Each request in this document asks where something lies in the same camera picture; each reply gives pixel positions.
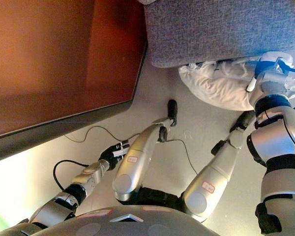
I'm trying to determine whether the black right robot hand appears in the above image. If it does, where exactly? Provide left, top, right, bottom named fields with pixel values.
left=246, top=58, right=270, bottom=93

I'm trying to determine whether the silver left robot leg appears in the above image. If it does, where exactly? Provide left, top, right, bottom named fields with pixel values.
left=112, top=117, right=175, bottom=202

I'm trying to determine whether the grey fabric sofa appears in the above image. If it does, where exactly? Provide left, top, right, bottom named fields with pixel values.
left=143, top=0, right=295, bottom=69

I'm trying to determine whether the black right robot foot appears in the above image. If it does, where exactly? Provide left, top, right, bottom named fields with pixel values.
left=230, top=110, right=257, bottom=134

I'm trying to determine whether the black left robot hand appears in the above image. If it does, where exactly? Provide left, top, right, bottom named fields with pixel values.
left=99, top=140, right=130, bottom=171

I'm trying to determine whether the black left robot foot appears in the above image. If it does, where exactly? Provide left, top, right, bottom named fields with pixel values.
left=167, top=99, right=178, bottom=126

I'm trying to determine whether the brown wooden coffee table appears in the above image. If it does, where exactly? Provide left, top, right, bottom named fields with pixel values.
left=0, top=0, right=148, bottom=165

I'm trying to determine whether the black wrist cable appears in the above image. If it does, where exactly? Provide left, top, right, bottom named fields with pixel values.
left=53, top=160, right=89, bottom=193

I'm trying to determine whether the grey robot torso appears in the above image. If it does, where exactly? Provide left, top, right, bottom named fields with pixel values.
left=0, top=186, right=222, bottom=236

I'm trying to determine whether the silver robot leg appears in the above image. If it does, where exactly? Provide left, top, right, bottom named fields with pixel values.
left=181, top=127, right=247, bottom=223
left=112, top=117, right=175, bottom=202

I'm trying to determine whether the white pillow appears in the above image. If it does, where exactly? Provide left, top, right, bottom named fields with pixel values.
left=177, top=50, right=295, bottom=112

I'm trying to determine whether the black robot foot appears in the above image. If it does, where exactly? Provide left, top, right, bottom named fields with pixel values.
left=167, top=99, right=178, bottom=126
left=230, top=110, right=257, bottom=134

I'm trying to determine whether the thin black floor cable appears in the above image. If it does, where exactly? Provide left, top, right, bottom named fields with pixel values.
left=63, top=126, right=199, bottom=176

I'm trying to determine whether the silver right robot leg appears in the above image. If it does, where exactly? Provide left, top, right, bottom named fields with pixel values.
left=181, top=127, right=247, bottom=223

